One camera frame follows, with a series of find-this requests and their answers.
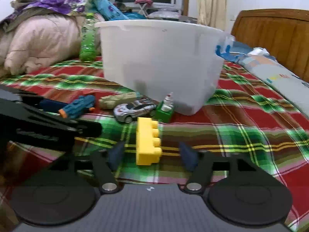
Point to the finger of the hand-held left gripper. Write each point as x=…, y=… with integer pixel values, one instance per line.
x=48, y=125
x=49, y=104

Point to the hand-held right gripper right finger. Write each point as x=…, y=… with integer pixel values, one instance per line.
x=188, y=157

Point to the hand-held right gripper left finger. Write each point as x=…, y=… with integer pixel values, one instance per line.
x=115, y=156

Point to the blue toy gun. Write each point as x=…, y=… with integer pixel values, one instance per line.
x=79, y=105

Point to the yellow toy building block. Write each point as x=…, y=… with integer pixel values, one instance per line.
x=146, y=145

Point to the white plastic container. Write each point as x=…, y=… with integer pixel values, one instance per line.
x=159, y=62

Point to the silver toy car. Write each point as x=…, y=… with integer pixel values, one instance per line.
x=132, y=110

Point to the green block with white figure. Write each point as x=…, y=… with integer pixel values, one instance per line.
x=164, y=114

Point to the beige toy crocodile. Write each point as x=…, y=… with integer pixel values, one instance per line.
x=115, y=100

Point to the pink quilt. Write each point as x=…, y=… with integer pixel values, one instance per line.
x=43, y=43

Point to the green tea bottle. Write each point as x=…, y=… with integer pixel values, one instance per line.
x=88, y=41

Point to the purple floral blanket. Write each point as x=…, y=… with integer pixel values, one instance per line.
x=62, y=2

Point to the teal blanket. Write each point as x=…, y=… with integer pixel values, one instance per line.
x=109, y=9

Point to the blue plastic basin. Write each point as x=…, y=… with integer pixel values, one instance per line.
x=135, y=16

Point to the dark blue pillow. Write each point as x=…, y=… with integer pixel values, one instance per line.
x=240, y=45

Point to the white cloth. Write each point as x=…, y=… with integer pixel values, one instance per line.
x=259, y=51

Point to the grey box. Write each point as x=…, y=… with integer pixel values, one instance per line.
x=188, y=18

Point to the folding chair with red seat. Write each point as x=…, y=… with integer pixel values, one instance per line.
x=144, y=2

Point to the pillow in clear bag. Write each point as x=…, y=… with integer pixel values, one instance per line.
x=164, y=14

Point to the wooden headboard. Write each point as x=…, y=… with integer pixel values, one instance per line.
x=270, y=29

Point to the cream curtain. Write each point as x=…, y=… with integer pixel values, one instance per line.
x=211, y=2

